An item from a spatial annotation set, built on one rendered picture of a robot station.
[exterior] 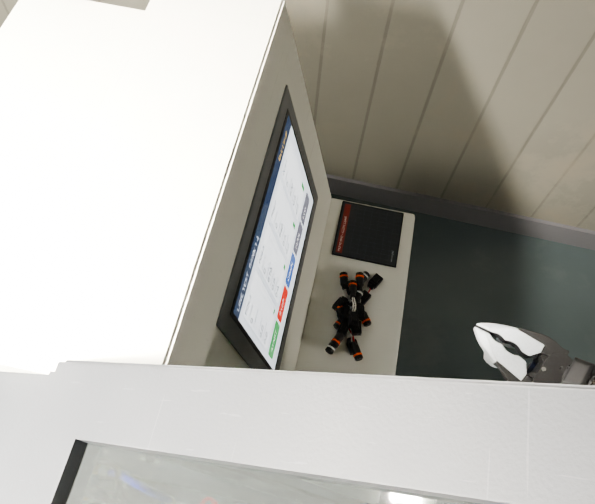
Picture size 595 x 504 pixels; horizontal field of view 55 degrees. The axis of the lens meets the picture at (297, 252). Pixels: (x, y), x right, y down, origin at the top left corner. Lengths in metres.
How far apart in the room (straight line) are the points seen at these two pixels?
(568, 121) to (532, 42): 0.38
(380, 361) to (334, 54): 1.15
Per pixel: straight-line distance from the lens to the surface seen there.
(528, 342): 0.86
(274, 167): 0.99
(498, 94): 2.13
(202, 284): 0.76
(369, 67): 2.08
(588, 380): 0.79
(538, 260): 2.75
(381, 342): 1.32
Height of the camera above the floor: 2.20
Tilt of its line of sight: 62 degrees down
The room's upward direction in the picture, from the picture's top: 5 degrees clockwise
